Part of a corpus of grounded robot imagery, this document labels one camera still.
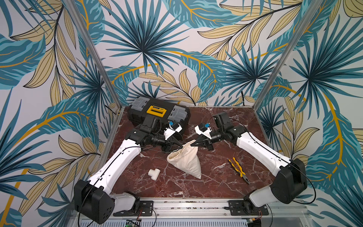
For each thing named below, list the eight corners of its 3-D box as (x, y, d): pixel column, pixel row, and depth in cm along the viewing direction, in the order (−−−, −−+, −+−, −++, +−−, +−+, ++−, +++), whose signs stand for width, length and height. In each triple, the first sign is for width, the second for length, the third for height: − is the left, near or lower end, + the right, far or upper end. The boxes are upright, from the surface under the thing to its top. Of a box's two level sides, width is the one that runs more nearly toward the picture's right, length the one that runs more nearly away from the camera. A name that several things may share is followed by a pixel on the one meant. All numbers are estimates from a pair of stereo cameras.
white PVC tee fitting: (148, 180, 84) (147, 178, 82) (149, 170, 88) (148, 168, 86) (159, 180, 84) (158, 178, 82) (160, 170, 88) (160, 168, 86)
